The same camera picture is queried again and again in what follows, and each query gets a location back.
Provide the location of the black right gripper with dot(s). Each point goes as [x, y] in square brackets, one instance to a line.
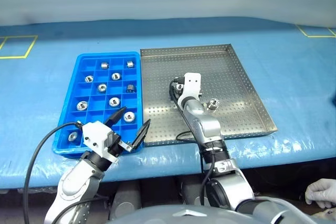
[182, 94]

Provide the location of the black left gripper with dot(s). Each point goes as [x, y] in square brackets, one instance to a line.
[115, 146]

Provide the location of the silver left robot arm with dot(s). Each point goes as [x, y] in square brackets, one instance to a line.
[76, 182]

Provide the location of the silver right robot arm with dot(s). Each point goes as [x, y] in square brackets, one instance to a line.
[207, 129]

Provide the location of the blue plastic compartment tray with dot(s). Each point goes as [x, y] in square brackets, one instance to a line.
[94, 103]

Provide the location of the perforated steel tray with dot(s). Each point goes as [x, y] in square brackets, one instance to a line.
[223, 72]

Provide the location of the white gloved hand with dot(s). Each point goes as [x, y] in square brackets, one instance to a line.
[324, 192]

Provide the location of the dark grey rounded shape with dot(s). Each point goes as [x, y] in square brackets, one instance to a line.
[191, 195]
[126, 197]

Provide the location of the grey robot torso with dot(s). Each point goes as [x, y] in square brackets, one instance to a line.
[183, 214]

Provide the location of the blue plastic table cover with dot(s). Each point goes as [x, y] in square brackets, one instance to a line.
[288, 77]

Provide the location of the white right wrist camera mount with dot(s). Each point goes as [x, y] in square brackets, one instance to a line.
[193, 85]

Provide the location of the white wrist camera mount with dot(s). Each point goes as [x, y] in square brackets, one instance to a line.
[94, 134]
[193, 85]

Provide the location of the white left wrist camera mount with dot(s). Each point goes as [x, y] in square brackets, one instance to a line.
[94, 134]

